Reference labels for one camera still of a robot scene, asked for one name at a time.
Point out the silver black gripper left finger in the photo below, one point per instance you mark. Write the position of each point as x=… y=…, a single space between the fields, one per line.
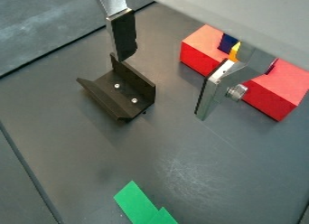
x=121 y=26

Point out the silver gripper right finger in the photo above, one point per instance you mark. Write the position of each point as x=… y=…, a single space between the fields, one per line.
x=224 y=82

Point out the green U-shaped block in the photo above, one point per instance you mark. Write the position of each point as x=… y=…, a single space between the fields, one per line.
x=139 y=208

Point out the red board base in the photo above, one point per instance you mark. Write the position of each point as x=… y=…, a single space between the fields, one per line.
x=275 y=93

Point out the yellow block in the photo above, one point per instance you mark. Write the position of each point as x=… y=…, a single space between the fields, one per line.
x=234 y=51

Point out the left blue block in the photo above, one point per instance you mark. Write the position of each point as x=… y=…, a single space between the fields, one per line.
x=226 y=43

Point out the black metal bracket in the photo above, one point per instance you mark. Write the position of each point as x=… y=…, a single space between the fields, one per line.
x=123 y=92

